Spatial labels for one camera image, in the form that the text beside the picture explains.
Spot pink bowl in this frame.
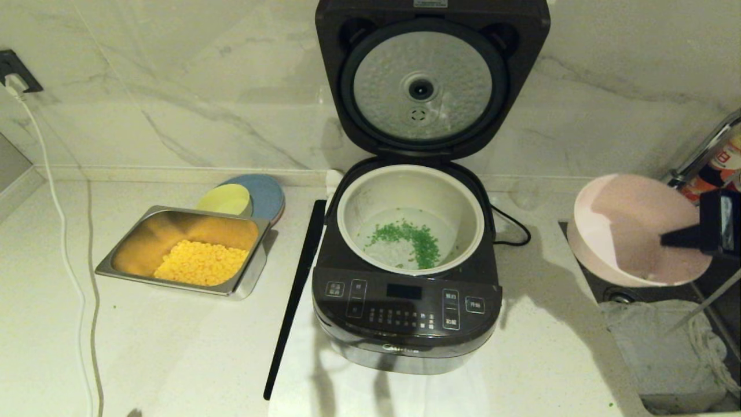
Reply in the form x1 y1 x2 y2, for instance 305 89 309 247
566 173 713 288

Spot chopped green onions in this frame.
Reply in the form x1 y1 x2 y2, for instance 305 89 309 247
364 218 442 270

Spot black rice cooker lid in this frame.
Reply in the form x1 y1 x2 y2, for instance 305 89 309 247
315 0 552 161

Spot white inner pot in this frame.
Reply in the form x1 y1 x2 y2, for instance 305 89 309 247
336 164 486 276

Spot black rice cooker base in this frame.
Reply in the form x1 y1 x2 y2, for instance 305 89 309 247
312 154 504 376

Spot orange bottle with red label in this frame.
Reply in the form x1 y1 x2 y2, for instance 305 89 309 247
680 134 741 203

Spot chrome faucet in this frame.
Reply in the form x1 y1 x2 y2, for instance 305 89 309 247
663 110 741 189

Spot grey white dish cloth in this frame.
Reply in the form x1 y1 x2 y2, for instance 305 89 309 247
600 298 741 401

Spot clear glass cup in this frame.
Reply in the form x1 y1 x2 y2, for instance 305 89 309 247
509 178 545 211

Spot long black flat strip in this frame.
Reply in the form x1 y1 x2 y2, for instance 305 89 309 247
263 199 328 401

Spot blue plate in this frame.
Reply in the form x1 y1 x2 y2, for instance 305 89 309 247
218 174 286 226

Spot pale yellow plate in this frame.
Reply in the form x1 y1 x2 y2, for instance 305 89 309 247
196 184 253 218

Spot yellow corn kernels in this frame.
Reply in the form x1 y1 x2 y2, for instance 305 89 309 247
153 240 250 287

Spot stainless steel food pan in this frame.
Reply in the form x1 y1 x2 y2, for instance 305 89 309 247
94 205 273 301

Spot black cord loop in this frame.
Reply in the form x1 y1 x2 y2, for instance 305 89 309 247
491 206 532 247

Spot white power cable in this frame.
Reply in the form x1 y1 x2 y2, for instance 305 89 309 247
15 93 97 417

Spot white wall plug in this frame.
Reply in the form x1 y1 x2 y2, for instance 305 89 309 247
2 74 27 99

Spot black wall socket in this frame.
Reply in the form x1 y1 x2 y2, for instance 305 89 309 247
0 49 43 94

